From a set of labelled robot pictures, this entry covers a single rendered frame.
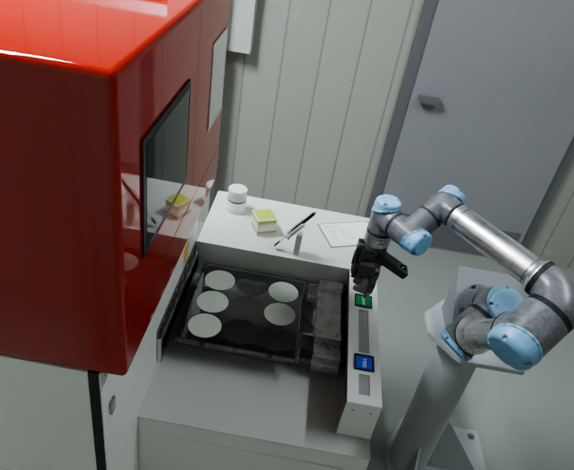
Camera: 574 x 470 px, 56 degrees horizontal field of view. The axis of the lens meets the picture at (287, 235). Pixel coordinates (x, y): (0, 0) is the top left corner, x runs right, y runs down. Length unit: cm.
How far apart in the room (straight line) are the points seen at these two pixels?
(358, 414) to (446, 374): 65
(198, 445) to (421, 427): 102
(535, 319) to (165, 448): 102
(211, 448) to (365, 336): 54
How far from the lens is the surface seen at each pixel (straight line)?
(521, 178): 374
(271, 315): 172
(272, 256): 186
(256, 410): 158
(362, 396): 149
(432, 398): 219
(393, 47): 332
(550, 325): 134
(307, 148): 354
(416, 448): 241
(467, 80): 339
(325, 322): 177
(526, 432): 300
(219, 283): 181
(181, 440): 159
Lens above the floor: 208
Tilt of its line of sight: 35 degrees down
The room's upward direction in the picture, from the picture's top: 10 degrees clockwise
